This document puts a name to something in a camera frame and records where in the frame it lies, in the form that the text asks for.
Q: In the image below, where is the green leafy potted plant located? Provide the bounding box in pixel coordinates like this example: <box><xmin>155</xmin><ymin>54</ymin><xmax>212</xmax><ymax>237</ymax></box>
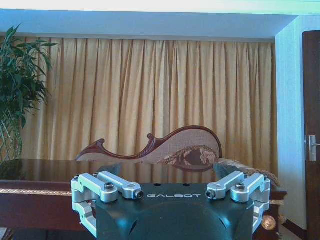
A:
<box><xmin>0</xmin><ymin>23</ymin><xmax>60</xmax><ymax>163</ymax></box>

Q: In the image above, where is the golden pleated curtain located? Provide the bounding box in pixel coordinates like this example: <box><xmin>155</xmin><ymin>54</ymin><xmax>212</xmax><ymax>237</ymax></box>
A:
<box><xmin>21</xmin><ymin>36</ymin><xmax>278</xmax><ymax>173</ymax></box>

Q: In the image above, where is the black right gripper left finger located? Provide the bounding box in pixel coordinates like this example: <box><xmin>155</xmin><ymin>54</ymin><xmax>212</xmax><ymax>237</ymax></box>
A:
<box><xmin>70</xmin><ymin>162</ymin><xmax>144</xmax><ymax>237</ymax></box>

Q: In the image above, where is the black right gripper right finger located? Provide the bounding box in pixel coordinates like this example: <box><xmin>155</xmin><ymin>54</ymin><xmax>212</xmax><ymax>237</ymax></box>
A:
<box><xmin>205</xmin><ymin>163</ymin><xmax>272</xmax><ymax>234</ymax></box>

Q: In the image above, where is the fringed patterned cushion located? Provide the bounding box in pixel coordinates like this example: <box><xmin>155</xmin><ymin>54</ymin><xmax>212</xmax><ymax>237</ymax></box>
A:
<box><xmin>217</xmin><ymin>157</ymin><xmax>280</xmax><ymax>187</ymax></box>

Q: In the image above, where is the dark wooden table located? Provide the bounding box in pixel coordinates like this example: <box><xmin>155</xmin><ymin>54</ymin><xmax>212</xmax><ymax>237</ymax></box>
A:
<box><xmin>0</xmin><ymin>157</ymin><xmax>288</xmax><ymax>232</ymax></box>

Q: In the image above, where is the silver door handle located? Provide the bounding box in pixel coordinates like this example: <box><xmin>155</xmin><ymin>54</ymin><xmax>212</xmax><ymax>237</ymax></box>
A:
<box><xmin>303</xmin><ymin>134</ymin><xmax>320</xmax><ymax>162</ymax></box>

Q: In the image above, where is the dark wooden door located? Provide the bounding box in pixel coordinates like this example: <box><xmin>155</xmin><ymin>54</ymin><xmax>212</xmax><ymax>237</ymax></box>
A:
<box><xmin>301</xmin><ymin>29</ymin><xmax>320</xmax><ymax>163</ymax></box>

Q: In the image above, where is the carved wooden upholstered chaise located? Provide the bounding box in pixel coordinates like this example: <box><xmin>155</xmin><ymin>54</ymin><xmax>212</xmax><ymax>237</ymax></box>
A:
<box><xmin>75</xmin><ymin>125</ymin><xmax>223</xmax><ymax>173</ymax></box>

